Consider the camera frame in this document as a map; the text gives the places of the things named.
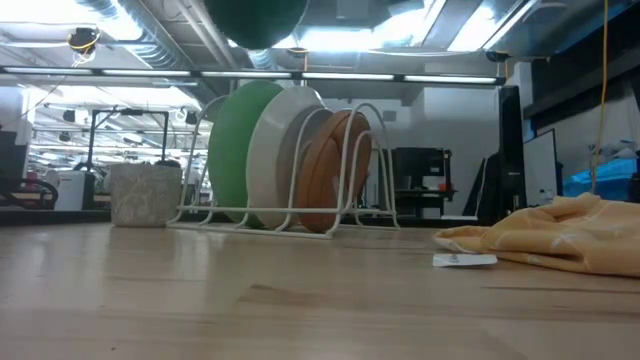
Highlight brown wooden plate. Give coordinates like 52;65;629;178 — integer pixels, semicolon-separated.
295;109;374;235

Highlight white plate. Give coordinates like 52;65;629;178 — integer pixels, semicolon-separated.
245;85;335;231

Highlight green plate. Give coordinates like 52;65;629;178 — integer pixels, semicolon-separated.
207;79;286;229

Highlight grey ceramic mug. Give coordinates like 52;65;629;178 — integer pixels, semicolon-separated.
109;163;184;229

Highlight black equipment rack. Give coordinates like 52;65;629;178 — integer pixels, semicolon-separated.
391;146;457;219

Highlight white paper tag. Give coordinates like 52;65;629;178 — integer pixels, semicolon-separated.
432;252;499;269

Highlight dark green round dome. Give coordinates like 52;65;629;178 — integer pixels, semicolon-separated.
202;0;310;51

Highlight white board panel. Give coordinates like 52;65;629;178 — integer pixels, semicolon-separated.
522;128;560;207

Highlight black metal stand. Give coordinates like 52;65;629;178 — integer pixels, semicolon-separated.
85;106;171;174

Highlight yellow checked cloth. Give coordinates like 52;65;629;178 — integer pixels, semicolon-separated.
432;192;640;279

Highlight white bin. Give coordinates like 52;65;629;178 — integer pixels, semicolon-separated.
53;169;96;212

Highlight black curved chair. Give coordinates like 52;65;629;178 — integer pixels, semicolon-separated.
0;177;60;211

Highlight blue tarp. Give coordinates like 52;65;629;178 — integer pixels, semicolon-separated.
562;157;640;199

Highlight white wire dish rack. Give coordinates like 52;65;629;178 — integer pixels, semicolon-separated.
167;94;401;241

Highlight black and yellow cable bundle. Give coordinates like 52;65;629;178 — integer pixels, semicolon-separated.
66;26;102;69

